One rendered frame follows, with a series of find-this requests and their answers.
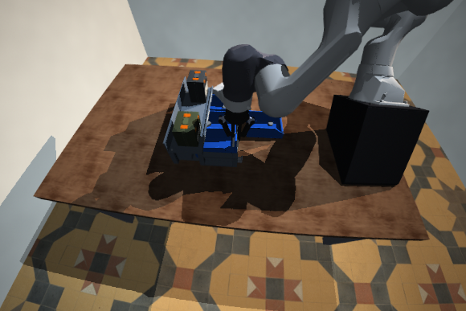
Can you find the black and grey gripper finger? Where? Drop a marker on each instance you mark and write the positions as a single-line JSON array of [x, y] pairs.
[[231, 133], [246, 128]]

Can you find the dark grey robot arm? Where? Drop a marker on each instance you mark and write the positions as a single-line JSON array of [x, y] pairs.
[[246, 70]]

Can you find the grey metal shelf rack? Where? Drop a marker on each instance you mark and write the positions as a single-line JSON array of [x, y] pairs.
[[184, 152]]

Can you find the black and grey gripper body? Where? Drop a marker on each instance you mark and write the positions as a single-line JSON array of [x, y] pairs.
[[236, 116]]

